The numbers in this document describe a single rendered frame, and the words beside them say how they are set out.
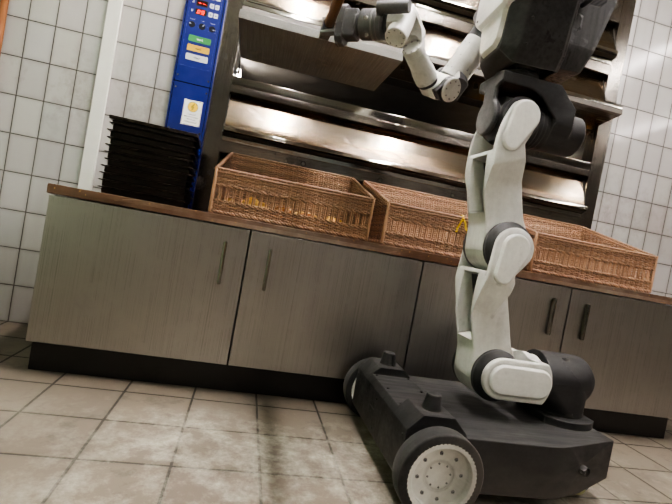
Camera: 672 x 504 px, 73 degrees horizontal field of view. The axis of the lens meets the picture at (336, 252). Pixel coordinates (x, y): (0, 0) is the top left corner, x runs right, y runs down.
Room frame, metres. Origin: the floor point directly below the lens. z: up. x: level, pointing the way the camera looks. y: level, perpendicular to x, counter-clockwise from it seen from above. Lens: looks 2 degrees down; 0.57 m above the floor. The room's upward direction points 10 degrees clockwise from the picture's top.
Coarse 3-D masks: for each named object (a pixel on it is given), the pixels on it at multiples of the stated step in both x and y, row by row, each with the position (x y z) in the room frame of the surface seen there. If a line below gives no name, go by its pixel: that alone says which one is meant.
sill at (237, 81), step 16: (240, 80) 1.98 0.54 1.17; (288, 96) 2.02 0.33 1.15; (304, 96) 2.03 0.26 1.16; (352, 112) 2.08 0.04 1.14; (368, 112) 2.09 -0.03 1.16; (384, 112) 2.11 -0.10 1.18; (416, 128) 2.14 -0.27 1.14; (432, 128) 2.15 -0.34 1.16; (448, 128) 2.17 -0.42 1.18; (560, 160) 2.29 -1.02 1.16; (576, 160) 2.31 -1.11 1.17
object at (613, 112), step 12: (264, 12) 1.84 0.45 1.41; (300, 24) 1.87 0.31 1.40; (312, 24) 1.88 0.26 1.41; (396, 48) 1.95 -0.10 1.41; (432, 60) 1.98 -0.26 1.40; (396, 72) 2.10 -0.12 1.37; (408, 72) 2.09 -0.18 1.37; (480, 72) 2.03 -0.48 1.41; (468, 84) 2.11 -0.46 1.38; (468, 96) 2.22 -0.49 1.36; (480, 96) 2.20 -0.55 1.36; (576, 108) 2.18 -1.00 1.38; (588, 108) 2.16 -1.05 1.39; (600, 108) 2.15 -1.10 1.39; (612, 108) 2.17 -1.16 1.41; (588, 120) 2.28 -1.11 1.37; (600, 120) 2.26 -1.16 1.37
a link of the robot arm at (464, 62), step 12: (468, 36) 1.49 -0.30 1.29; (468, 48) 1.48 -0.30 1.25; (456, 60) 1.49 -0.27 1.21; (468, 60) 1.48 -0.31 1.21; (444, 72) 1.51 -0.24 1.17; (456, 72) 1.48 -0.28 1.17; (468, 72) 1.49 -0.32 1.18; (444, 84) 1.44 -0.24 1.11; (456, 84) 1.46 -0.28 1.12; (444, 96) 1.46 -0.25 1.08; (456, 96) 1.49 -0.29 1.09
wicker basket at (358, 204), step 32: (224, 160) 1.67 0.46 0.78; (256, 160) 1.97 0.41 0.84; (224, 192) 1.90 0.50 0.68; (256, 192) 1.52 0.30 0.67; (288, 192) 1.54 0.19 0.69; (320, 192) 1.56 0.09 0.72; (352, 192) 1.99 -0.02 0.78; (288, 224) 1.54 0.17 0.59; (320, 224) 1.56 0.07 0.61; (352, 224) 1.58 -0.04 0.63
